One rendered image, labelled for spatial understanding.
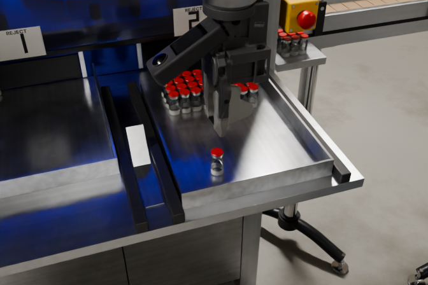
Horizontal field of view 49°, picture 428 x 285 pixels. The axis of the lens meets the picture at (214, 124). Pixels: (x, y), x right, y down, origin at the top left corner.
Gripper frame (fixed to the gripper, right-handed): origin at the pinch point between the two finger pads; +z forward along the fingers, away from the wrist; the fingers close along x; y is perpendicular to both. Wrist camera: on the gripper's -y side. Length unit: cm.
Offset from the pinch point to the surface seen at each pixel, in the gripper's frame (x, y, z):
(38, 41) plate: 30.9, -24.8, -3.7
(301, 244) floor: 44, 49, 98
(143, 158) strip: 6.4, -10.7, 9.2
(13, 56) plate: 30.9, -29.8, -1.3
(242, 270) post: 31, 20, 85
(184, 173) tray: 1.5, -4.8, 10.2
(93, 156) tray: 10.6, -18.9, 10.2
